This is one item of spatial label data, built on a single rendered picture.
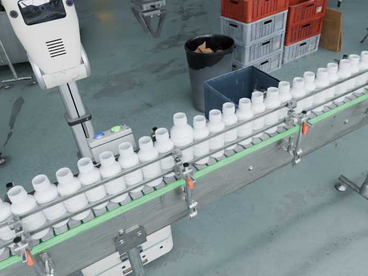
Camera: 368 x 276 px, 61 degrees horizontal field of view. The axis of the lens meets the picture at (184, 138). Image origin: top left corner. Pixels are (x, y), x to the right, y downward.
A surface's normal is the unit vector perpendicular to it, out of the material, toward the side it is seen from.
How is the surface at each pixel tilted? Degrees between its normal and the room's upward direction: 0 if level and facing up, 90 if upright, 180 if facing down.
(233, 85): 90
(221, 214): 0
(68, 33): 90
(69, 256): 90
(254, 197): 0
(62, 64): 90
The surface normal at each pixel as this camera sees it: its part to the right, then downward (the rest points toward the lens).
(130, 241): 0.49, 0.51
